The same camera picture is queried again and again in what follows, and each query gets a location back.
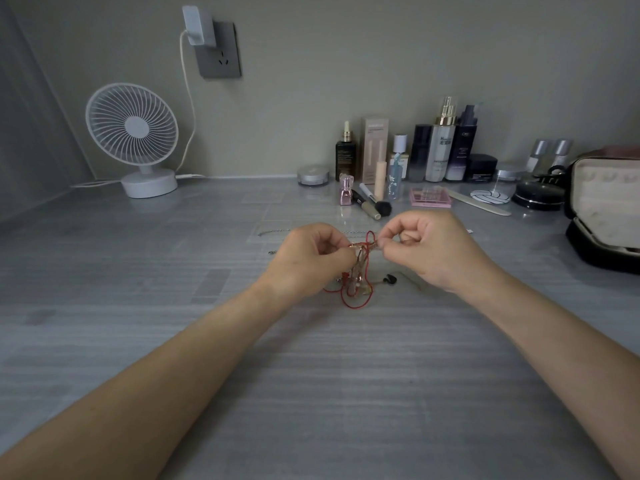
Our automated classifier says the white desk fan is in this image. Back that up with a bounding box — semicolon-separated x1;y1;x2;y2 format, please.
84;83;180;199

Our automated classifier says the person's right forearm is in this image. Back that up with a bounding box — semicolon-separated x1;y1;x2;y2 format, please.
452;267;640;480

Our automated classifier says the white charging cable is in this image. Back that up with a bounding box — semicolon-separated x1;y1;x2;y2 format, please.
70;30;207;189

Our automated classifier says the beige nail file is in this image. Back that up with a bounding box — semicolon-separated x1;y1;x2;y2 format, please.
446;189;512;217

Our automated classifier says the grey wall socket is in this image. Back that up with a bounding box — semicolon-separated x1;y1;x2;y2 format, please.
194;22;242;79

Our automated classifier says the person's left hand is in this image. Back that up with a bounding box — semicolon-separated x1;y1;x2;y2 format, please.
255;223;357;303

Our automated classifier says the beige cosmetic box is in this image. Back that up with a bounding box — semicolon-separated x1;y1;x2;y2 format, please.
361;118;390;185

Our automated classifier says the gold chain bracelet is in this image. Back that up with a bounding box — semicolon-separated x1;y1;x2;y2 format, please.
336;243;375;298

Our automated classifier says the clear blue bottle white cap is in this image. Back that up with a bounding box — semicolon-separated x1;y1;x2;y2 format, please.
387;135;408;200

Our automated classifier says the open black jewellery case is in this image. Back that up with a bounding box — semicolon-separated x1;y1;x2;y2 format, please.
565;146;640;275

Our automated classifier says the dark purple pump bottle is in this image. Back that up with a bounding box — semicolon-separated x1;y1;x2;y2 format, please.
445;105;479;182

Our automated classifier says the black cream jar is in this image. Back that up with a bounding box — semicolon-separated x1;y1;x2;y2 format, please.
464;154;499;183

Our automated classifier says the dark grey cosmetic bottle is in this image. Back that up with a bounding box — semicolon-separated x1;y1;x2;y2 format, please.
408;124;433;183

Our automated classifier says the silver round compact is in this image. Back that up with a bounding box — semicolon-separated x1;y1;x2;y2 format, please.
297;165;330;187

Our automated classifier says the round black and white pad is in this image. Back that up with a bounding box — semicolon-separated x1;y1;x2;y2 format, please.
470;190;511;205

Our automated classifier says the clear jar silver lid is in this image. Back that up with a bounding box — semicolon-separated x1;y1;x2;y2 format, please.
493;166;523;197

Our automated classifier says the black round powder compact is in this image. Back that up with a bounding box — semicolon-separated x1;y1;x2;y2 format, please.
512;182;567;211

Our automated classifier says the dark serum bottle gold cap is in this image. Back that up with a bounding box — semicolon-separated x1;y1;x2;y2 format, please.
335;121;356;182

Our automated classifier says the white bottle gold pump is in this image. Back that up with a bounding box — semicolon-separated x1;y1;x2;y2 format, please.
425;97;458;183

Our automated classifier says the person's left forearm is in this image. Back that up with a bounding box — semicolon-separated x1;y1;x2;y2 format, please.
0;282;331;480

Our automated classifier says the black and beige cosmetic stick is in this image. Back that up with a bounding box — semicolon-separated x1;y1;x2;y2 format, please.
351;187;382;221

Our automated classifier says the clear bottle silver cap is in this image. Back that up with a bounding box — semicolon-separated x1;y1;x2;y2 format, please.
549;139;574;170
526;140;551;176

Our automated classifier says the red string bracelet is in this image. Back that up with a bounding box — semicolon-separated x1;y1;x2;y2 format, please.
322;231;377;309

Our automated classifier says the black makeup brush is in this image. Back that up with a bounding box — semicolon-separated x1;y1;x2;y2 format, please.
359;183;393;217

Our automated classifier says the pink eyeshadow palette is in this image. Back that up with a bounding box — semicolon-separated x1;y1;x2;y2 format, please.
410;187;452;209

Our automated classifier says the person's right hand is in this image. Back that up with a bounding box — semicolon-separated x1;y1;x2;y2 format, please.
378;210;502;295

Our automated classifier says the black hair claw clip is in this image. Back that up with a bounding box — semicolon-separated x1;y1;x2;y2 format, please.
520;166;568;187

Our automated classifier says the white charger plug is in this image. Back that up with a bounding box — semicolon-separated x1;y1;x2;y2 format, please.
182;6;217;48

